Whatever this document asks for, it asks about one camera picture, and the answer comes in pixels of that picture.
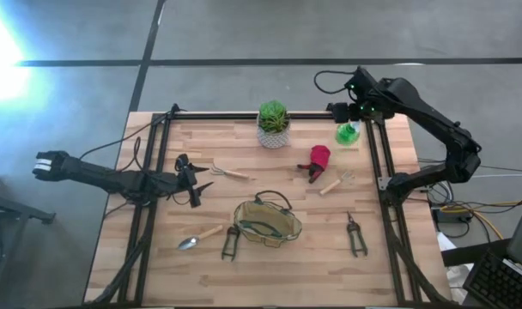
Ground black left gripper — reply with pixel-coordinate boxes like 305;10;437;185
173;153;215;209

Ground green spray bottle white head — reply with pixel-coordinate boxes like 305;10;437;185
334;120;362;148

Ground wooden handled bent-tine cultivator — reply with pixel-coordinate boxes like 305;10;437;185
209;163;251;181

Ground red and black garden glove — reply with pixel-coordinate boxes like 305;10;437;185
296;144;332;185

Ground wooden handled steel trowel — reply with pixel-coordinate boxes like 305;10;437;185
177;224;225;251

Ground cream canvas green-trimmed garden bag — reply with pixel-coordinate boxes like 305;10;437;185
233;189;304;249

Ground wooden handled hand fork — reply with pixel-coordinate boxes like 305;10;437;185
319;170;355;197

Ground black pruning shears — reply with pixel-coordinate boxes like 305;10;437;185
345;210;370;259

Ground white plastic bag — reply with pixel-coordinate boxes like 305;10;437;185
435;231;475;304

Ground succulent in white patterned pot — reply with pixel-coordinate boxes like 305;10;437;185
256;99;292;150

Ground black power box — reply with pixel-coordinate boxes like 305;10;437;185
431;207;473;225

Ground black metal stand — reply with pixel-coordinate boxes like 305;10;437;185
0;170;57;226

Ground black side desk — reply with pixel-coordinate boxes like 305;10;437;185
440;238;513;268

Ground black laptop computer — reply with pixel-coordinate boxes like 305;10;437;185
461;187;522;309

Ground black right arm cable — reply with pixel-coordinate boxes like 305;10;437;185
313;70;359;96

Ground black aluminium rig frame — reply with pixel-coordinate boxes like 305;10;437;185
85;109;455;308

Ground black cable to frame clamp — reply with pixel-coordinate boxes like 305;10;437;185
79;104;181;161

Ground yellow cable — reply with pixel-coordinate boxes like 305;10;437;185
440;200;522;240

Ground white cable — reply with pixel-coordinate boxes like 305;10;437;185
470;173;522;180

